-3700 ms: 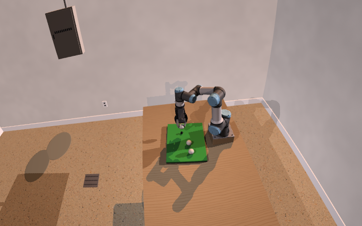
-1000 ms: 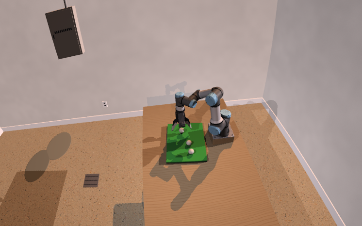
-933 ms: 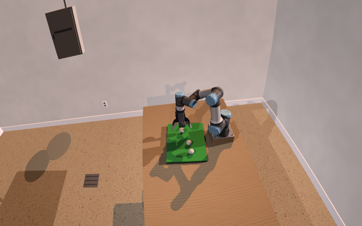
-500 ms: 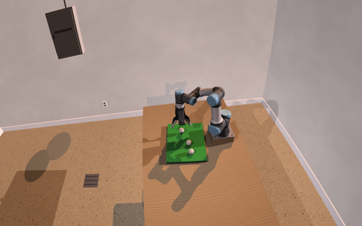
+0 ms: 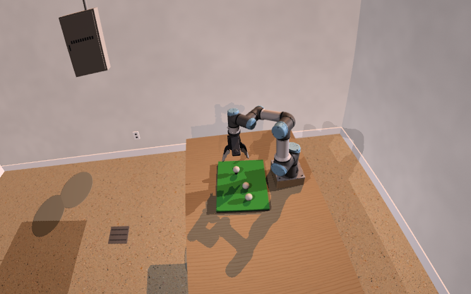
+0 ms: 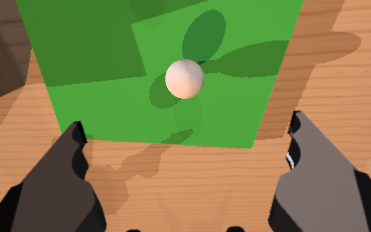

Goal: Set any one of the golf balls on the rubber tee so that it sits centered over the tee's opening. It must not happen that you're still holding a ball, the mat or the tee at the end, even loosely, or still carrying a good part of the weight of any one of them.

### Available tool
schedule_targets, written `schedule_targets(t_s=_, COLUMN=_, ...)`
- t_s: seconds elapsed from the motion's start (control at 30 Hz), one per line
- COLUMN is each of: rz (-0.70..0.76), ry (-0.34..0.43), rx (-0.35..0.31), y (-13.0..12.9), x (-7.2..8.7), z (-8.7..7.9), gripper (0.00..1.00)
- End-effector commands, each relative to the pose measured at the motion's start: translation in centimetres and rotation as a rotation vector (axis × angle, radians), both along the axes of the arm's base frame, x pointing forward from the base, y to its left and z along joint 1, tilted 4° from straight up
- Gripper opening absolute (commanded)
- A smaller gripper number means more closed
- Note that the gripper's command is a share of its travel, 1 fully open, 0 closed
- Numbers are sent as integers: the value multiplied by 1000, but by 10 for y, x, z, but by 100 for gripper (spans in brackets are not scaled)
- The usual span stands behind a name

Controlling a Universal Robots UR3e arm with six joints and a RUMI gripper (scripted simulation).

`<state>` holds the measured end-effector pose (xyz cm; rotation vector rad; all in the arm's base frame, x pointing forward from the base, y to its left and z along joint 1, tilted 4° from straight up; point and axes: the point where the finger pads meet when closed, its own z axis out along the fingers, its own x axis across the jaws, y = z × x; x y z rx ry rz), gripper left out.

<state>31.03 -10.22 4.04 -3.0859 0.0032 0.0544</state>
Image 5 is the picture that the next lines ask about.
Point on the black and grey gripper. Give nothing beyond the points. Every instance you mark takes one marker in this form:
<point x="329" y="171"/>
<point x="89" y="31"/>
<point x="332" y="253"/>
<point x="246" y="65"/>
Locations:
<point x="228" y="147"/>

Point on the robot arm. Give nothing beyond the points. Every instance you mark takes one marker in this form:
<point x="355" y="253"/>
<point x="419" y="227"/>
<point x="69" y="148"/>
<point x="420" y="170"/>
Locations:
<point x="282" y="165"/>

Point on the green mat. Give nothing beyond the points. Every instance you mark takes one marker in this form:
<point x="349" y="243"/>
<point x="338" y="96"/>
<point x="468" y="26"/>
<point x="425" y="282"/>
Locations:
<point x="230" y="193"/>

